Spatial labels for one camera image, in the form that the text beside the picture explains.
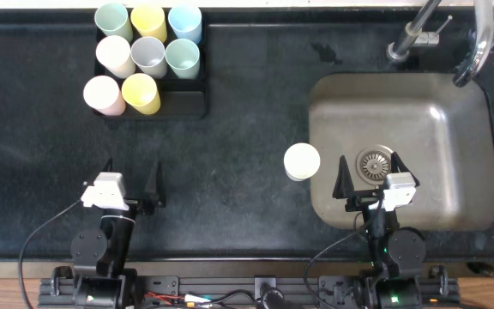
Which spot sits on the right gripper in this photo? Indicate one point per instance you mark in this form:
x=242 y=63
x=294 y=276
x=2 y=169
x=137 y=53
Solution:
x=358 y=201

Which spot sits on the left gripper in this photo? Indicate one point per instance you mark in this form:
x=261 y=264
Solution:
x=136 y=206

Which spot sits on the yellow cup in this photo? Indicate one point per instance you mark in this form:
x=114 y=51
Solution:
x=141 y=93
x=148 y=21

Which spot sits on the pink cup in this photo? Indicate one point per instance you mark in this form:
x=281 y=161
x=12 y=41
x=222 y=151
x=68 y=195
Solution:
x=104 y=95

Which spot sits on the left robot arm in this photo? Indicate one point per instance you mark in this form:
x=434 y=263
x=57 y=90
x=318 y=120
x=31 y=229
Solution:
x=88 y=246

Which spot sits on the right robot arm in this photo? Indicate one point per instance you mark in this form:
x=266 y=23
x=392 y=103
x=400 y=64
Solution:
x=405 y=251

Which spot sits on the white cup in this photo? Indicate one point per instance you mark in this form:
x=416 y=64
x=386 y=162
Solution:
x=302 y=161

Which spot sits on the steel sink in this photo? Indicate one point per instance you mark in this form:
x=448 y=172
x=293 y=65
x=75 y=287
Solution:
x=435 y=141

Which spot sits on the black tray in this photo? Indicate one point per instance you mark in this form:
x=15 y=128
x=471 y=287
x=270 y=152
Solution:
x=182 y=103

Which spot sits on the grey cup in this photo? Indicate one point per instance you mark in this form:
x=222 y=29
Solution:
x=148 y=55

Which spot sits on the cream cup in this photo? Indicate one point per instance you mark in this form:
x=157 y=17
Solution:
x=115 y=55

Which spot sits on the steel tap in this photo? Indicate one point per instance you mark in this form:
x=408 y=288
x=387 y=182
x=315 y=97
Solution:
x=399 y=49

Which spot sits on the green cup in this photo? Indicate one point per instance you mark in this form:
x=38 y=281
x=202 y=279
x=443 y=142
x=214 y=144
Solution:
x=113 y=20
x=182 y=57

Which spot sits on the blue cup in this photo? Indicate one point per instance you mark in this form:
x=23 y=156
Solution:
x=185 y=22

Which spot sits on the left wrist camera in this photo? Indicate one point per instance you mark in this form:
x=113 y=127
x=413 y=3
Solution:
x=105 y=191

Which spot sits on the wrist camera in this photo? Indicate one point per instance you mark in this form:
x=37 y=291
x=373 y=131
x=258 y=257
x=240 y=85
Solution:
x=105 y=191
x=397 y=191

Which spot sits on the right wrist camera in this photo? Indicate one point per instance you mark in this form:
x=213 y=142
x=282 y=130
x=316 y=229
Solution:
x=397 y=191

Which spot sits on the mounting rail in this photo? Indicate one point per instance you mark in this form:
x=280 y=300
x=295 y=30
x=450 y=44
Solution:
x=221 y=287

